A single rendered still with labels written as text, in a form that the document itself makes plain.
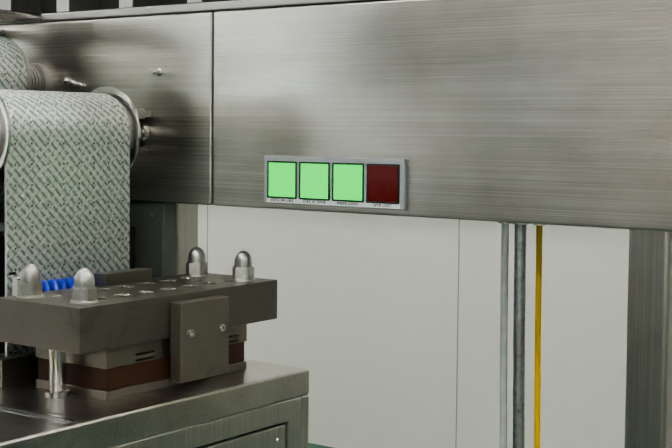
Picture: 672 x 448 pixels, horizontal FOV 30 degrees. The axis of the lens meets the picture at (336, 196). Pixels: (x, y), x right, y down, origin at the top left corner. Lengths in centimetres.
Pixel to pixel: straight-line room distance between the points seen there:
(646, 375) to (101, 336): 73
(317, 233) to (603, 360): 122
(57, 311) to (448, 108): 58
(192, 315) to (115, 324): 13
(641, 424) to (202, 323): 62
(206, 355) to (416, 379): 282
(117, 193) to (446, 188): 53
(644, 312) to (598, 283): 242
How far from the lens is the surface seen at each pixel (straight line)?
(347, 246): 468
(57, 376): 172
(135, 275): 189
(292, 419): 189
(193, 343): 176
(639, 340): 176
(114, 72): 210
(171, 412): 169
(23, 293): 174
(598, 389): 423
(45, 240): 185
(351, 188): 178
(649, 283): 175
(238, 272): 190
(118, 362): 170
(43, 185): 184
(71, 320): 165
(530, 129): 163
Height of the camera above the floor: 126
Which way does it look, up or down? 3 degrees down
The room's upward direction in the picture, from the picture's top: 1 degrees clockwise
